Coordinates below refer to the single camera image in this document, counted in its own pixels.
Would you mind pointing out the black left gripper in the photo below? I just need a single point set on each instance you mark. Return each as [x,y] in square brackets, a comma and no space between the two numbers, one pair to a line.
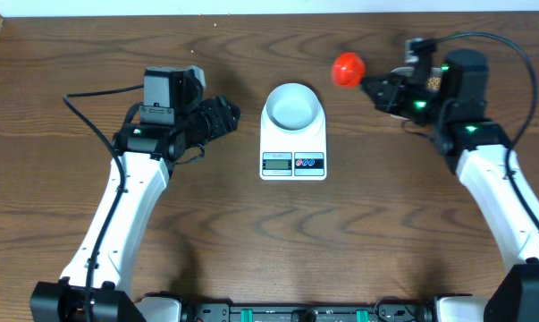
[218,116]

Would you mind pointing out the red plastic measuring scoop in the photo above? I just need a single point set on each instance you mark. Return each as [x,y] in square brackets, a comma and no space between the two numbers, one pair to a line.
[348,70]

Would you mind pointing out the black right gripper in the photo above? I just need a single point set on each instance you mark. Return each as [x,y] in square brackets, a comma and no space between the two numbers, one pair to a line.
[393,86]

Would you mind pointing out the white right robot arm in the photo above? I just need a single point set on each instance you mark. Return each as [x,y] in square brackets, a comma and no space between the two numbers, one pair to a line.
[478,151]

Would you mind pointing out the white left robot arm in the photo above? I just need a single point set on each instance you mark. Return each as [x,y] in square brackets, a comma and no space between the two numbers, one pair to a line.
[172,117]

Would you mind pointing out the grey plastic bowl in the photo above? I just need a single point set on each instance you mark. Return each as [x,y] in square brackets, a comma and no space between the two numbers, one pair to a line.
[293,107]

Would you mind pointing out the pile of soybeans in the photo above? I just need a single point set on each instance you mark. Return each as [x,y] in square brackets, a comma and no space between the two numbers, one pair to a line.
[434,83]

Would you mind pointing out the white digital kitchen scale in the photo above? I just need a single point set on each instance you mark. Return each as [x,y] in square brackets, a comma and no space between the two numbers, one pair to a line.
[293,155]

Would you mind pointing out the clear plastic container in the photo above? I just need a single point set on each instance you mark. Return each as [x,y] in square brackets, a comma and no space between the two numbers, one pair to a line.
[412,99]

